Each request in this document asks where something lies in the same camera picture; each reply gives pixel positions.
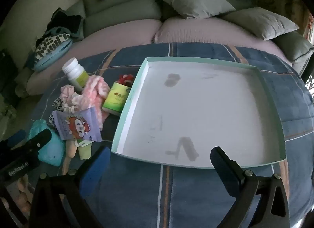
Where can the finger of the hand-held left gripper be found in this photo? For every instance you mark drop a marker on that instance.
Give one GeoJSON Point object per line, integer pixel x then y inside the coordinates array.
{"type": "Point", "coordinates": [40, 138]}

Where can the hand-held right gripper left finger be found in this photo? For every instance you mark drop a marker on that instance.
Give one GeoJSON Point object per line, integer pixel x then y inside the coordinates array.
{"type": "Point", "coordinates": [95, 169]}

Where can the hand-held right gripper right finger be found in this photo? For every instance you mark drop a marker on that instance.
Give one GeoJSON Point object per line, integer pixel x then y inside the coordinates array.
{"type": "Point", "coordinates": [224, 166]}

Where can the white tray with teal rim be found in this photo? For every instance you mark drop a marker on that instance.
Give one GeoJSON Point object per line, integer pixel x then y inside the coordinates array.
{"type": "Point", "coordinates": [196, 110]}

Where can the teal soft cloth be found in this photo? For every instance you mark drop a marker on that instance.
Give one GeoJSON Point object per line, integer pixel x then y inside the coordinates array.
{"type": "Point", "coordinates": [52, 149]}

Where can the grey-green sofa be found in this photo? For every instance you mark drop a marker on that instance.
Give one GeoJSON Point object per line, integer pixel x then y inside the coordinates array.
{"type": "Point", "coordinates": [122, 4]}

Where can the blue patterned cushion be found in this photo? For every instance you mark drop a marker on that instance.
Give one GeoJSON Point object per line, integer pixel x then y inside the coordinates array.
{"type": "Point", "coordinates": [52, 46]}

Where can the pink striped fuzzy cloth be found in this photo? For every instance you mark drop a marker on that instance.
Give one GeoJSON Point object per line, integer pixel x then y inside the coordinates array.
{"type": "Point", "coordinates": [94, 95]}

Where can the leopard print scrunchie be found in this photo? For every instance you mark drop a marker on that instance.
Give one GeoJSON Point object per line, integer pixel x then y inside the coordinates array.
{"type": "Point", "coordinates": [58, 103]}

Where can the blue plaid blanket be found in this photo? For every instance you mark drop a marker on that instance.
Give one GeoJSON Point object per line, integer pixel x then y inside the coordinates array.
{"type": "Point", "coordinates": [152, 188]}

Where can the small yellow-green box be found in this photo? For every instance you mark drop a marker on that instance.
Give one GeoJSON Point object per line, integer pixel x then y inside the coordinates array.
{"type": "Point", "coordinates": [115, 98]}

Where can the white bottle with green label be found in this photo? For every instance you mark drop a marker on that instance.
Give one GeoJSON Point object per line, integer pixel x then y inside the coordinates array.
{"type": "Point", "coordinates": [73, 73]}

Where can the light green wrapped item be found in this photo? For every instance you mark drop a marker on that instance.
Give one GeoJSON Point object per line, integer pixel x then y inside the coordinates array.
{"type": "Point", "coordinates": [85, 150]}

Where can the purple cartoon print packet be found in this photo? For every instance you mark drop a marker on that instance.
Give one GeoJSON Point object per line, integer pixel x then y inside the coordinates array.
{"type": "Point", "coordinates": [76, 125]}

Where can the pink sofa seat cover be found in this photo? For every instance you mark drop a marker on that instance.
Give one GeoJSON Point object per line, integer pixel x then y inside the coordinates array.
{"type": "Point", "coordinates": [208, 30]}
{"type": "Point", "coordinates": [110, 36]}

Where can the red and white chenille knot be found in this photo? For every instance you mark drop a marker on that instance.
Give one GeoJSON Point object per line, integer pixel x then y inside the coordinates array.
{"type": "Point", "coordinates": [124, 79]}

